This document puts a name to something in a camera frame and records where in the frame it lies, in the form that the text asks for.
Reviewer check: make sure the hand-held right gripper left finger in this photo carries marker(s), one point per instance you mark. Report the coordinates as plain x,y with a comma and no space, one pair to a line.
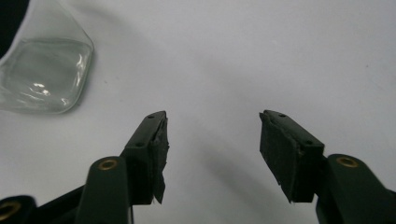
146,155

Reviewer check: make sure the clear glass container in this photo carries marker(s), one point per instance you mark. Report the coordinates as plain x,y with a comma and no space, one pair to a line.
46,71

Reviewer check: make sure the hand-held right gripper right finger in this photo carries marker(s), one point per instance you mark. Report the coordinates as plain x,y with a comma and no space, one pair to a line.
295,155

